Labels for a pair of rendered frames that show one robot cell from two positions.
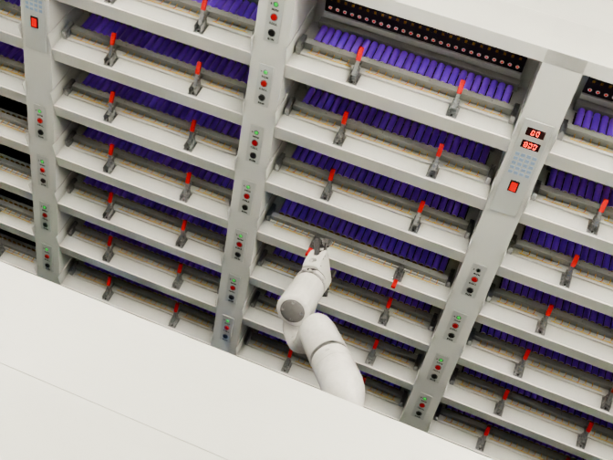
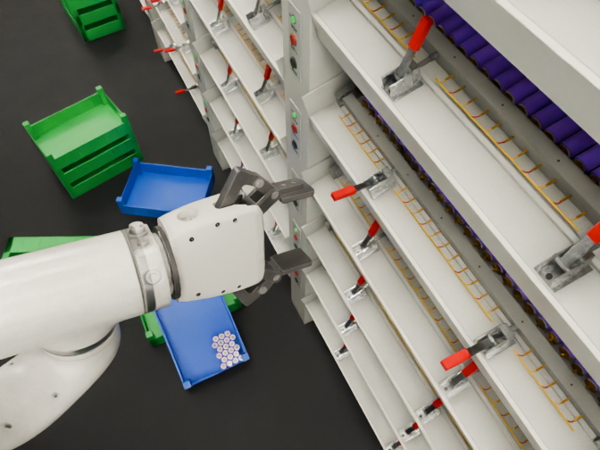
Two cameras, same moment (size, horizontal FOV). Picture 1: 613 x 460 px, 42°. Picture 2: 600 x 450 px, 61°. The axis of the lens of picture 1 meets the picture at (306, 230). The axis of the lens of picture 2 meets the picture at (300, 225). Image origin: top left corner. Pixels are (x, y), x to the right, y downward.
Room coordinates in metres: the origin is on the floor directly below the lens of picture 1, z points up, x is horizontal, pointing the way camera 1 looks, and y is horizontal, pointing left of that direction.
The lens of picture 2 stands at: (1.47, -0.31, 1.52)
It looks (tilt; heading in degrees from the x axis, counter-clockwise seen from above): 57 degrees down; 51
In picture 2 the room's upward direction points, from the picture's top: straight up
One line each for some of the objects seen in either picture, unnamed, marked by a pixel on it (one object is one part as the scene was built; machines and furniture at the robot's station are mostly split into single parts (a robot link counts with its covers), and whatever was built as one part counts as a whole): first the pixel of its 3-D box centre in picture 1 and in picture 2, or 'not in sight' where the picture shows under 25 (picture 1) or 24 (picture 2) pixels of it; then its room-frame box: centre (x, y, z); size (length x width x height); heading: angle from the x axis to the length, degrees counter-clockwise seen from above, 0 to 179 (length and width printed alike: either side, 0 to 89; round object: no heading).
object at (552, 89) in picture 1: (463, 298); not in sight; (1.82, -0.51, 0.87); 0.20 x 0.09 x 1.74; 168
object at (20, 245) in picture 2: not in sight; (67, 262); (1.37, 0.75, 0.10); 0.30 x 0.08 x 0.20; 142
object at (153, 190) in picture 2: not in sight; (167, 189); (1.78, 0.85, 0.04); 0.30 x 0.20 x 0.08; 133
